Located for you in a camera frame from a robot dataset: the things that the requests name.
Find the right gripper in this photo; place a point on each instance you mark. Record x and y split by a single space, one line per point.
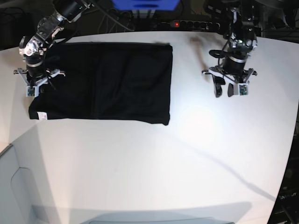
34 77

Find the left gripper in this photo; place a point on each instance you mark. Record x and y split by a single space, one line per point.
230 70

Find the black T-shirt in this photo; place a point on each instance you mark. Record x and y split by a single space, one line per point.
118 81

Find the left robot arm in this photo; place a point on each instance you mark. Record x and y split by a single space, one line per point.
241 40

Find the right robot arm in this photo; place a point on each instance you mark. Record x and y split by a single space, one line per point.
33 49

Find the black power strip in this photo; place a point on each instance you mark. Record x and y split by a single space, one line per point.
187 25

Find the blue plastic bin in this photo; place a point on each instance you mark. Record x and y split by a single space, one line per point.
168 5

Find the black box with white lettering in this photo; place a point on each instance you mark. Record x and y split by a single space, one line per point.
286 207

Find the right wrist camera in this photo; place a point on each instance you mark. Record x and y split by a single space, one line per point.
32 91

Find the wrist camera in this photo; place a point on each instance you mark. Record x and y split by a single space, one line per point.
242 89
32 91

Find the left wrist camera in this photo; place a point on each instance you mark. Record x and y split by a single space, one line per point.
242 89

